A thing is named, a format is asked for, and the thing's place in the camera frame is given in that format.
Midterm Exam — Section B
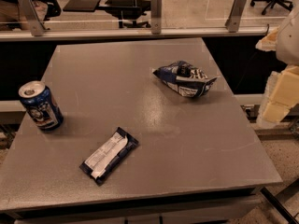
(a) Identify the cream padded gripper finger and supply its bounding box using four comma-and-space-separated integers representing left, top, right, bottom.
257, 65, 299, 129

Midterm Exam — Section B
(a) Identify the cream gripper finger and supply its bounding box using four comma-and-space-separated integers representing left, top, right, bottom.
255, 28, 278, 51

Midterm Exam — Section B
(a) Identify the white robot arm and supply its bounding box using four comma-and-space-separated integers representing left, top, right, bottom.
256, 7, 299, 129

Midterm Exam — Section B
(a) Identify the blue chip bag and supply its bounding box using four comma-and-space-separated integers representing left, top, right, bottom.
153, 61, 217, 98

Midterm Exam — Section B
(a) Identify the black office chair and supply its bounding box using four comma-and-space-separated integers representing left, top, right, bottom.
250, 0, 293, 16

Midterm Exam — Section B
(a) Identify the blue soda can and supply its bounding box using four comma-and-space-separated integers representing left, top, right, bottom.
19, 81, 64, 132

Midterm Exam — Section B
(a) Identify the glass barrier panel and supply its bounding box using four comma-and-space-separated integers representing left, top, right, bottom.
0, 0, 299, 33

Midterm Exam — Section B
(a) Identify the right metal glass bracket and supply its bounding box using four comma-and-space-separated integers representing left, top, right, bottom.
225, 0, 247, 33

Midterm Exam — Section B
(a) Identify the metal glass bracket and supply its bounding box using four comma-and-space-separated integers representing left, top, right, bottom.
225, 0, 247, 33
150, 0, 162, 35
18, 0, 45, 36

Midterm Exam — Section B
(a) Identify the middle metal glass bracket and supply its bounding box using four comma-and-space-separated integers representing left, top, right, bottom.
150, 0, 162, 35

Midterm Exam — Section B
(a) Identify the left metal glass bracket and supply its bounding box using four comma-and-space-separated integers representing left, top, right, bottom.
18, 0, 45, 36

